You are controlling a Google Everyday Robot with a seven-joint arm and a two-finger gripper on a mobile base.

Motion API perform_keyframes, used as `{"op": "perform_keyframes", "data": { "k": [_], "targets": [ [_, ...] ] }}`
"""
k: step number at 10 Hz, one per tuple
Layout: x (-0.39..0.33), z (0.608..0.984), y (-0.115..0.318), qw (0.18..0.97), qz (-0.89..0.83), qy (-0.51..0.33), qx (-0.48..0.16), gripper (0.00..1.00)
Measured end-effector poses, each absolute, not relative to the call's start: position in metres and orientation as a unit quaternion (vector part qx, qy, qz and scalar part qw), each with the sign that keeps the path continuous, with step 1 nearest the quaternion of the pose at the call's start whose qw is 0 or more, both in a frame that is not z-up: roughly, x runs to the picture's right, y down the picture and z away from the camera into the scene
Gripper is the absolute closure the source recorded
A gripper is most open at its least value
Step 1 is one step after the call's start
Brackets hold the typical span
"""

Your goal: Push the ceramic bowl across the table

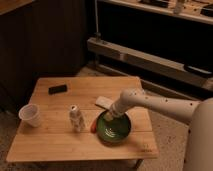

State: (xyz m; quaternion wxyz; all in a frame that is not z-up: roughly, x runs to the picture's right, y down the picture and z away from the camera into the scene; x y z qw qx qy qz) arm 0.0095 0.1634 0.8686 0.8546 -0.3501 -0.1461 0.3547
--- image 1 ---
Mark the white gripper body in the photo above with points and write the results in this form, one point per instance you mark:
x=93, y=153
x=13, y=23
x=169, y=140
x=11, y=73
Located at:
x=118, y=108

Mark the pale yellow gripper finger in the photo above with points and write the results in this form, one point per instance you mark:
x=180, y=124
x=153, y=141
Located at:
x=108, y=116

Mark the green ceramic bowl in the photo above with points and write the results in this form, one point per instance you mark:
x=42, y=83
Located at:
x=114, y=131

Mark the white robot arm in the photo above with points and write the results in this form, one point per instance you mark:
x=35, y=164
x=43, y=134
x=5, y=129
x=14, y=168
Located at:
x=197, y=114

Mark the white sponge block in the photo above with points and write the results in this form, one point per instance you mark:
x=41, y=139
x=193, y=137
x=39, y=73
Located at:
x=103, y=102

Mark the red chili pepper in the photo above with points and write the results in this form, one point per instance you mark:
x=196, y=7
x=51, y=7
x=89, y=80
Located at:
x=93, y=126

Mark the wooden folding table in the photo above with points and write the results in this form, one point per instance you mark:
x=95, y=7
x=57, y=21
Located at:
x=56, y=140

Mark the grey metal shelf beam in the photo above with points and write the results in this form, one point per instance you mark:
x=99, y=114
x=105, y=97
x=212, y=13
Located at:
x=149, y=62

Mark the vertical metal pole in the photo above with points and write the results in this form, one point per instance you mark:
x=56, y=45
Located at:
x=97, y=34

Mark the clear plastic cup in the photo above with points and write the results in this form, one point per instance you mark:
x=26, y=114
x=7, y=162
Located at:
x=30, y=114

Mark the black device on shelf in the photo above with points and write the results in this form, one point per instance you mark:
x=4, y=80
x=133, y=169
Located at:
x=199, y=72

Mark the upper wooden shelf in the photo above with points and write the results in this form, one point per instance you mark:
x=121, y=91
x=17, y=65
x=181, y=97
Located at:
x=184, y=9

